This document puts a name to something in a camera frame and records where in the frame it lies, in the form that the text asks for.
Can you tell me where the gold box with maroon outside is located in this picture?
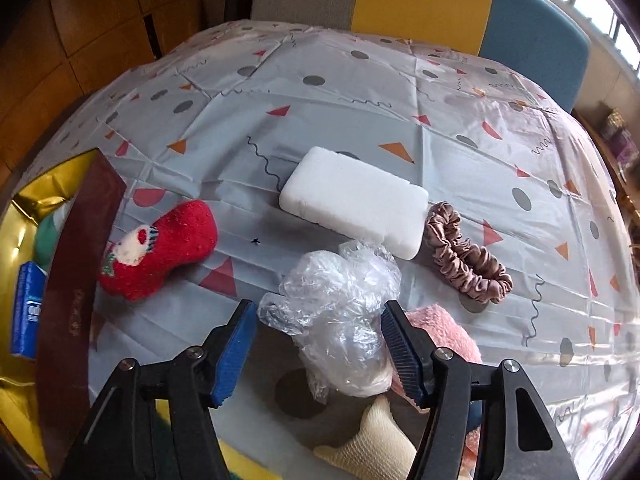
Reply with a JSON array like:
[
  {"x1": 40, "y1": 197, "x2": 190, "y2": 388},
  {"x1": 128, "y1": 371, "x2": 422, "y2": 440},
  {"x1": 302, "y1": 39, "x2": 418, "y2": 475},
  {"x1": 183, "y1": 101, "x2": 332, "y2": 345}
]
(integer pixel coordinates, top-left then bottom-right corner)
[{"x1": 0, "y1": 147, "x2": 127, "y2": 478}]

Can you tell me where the green and white soft bundle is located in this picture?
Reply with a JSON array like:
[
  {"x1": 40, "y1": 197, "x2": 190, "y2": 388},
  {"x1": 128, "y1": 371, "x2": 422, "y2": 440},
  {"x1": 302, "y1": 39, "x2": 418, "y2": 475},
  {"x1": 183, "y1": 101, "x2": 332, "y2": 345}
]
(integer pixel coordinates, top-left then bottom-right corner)
[{"x1": 34, "y1": 200, "x2": 76, "y2": 273}]

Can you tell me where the grey patterned tablecloth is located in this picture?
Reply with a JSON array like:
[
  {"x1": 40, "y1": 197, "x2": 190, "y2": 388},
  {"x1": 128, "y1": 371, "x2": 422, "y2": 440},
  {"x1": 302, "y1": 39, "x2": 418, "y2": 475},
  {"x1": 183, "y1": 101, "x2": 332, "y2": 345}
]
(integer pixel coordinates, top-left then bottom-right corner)
[{"x1": 30, "y1": 19, "x2": 636, "y2": 480}]

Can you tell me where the pink satin scrunchie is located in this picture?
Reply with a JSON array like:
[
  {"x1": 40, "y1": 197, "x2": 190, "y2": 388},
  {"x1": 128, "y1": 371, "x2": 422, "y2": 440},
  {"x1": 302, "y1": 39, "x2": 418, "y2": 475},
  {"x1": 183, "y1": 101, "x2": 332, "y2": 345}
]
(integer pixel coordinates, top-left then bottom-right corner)
[{"x1": 425, "y1": 201, "x2": 514, "y2": 304}]

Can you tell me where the wooden wardrobe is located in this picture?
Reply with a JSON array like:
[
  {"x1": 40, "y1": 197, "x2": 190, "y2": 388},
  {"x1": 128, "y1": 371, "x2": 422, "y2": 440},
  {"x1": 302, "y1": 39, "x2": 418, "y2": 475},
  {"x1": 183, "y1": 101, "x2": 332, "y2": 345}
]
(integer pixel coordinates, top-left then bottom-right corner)
[{"x1": 0, "y1": 0, "x2": 226, "y2": 196}]

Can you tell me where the grey yellow blue sofa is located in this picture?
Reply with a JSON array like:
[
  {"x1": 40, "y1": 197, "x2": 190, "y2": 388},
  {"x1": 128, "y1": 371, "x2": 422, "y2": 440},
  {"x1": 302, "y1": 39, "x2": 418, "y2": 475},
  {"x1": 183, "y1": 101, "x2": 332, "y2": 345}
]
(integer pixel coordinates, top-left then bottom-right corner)
[{"x1": 250, "y1": 0, "x2": 591, "y2": 113}]

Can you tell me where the window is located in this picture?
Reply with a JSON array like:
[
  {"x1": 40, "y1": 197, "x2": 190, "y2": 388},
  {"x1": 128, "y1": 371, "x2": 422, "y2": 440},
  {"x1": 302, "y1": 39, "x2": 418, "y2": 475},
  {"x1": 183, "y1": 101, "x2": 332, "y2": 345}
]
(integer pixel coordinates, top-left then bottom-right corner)
[{"x1": 520, "y1": 0, "x2": 640, "y2": 71}]

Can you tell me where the blue tissue packet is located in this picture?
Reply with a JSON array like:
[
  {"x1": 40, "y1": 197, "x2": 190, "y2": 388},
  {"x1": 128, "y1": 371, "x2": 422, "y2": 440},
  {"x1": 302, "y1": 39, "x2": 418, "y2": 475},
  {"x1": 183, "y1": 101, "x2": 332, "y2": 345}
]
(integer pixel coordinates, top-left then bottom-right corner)
[{"x1": 10, "y1": 261, "x2": 51, "y2": 360}]

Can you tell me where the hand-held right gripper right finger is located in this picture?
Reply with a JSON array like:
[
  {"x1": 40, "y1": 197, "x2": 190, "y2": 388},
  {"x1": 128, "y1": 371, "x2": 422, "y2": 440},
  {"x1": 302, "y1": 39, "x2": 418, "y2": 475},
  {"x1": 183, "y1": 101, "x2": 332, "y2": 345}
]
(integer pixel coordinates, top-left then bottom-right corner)
[{"x1": 381, "y1": 301, "x2": 581, "y2": 480}]

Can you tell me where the clear plastic bag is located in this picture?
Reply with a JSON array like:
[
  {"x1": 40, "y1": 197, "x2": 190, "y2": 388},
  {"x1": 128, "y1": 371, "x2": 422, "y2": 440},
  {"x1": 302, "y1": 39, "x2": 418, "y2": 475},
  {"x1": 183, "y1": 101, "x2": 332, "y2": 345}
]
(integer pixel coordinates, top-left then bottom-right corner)
[{"x1": 257, "y1": 240, "x2": 403, "y2": 403}]

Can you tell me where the wooden shelf with boxes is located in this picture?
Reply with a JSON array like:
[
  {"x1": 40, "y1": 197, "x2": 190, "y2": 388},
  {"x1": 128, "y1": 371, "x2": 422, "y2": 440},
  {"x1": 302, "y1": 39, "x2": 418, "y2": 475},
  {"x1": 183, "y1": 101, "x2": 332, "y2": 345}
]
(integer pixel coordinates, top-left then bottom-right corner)
[{"x1": 575, "y1": 105, "x2": 640, "y2": 261}]

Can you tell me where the red fuzzy sock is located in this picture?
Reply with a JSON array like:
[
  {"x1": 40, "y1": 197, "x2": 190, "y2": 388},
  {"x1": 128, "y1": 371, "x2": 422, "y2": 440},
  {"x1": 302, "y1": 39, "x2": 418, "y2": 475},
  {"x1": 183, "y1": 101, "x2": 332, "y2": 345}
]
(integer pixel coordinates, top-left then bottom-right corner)
[{"x1": 97, "y1": 199, "x2": 219, "y2": 303}]

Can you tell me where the pink fluffy cloth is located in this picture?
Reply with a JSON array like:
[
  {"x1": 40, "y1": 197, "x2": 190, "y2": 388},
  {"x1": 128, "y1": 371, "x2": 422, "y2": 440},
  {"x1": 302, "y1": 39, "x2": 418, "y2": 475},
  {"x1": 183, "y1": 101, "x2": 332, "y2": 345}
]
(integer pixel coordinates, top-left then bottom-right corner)
[{"x1": 392, "y1": 303, "x2": 484, "y2": 480}]

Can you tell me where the cream knit cloth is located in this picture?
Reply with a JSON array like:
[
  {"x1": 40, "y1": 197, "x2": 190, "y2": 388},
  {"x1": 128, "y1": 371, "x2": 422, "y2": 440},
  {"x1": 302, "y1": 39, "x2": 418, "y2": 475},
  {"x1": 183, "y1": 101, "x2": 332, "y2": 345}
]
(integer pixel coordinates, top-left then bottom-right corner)
[{"x1": 312, "y1": 394, "x2": 418, "y2": 480}]

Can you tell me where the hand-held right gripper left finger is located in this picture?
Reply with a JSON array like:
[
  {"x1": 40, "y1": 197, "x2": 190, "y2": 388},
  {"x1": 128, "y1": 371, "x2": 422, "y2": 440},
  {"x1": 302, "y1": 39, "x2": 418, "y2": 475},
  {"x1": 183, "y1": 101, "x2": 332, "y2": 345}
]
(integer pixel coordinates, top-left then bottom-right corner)
[{"x1": 60, "y1": 299, "x2": 258, "y2": 480}]

